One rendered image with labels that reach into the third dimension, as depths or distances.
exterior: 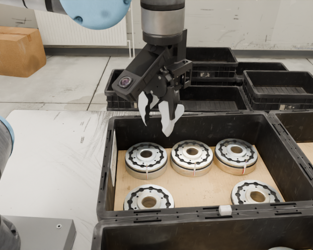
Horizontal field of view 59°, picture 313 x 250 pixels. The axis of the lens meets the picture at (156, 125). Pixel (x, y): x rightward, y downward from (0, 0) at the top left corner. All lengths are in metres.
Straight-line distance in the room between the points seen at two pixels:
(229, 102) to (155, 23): 1.43
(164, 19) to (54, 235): 0.51
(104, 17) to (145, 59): 0.20
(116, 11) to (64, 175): 0.66
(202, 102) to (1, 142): 1.40
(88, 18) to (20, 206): 0.64
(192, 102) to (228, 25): 1.83
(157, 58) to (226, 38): 3.07
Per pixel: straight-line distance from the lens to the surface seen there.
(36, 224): 0.73
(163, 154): 0.68
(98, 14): 0.32
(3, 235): 0.65
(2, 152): 0.65
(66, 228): 0.70
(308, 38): 3.86
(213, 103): 1.84
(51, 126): 1.11
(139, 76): 0.48
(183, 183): 0.66
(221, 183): 0.67
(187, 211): 0.48
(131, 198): 0.59
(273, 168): 0.71
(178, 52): 0.54
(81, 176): 0.88
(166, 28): 0.48
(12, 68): 3.33
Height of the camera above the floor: 1.31
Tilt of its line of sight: 36 degrees down
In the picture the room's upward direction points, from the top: straight up
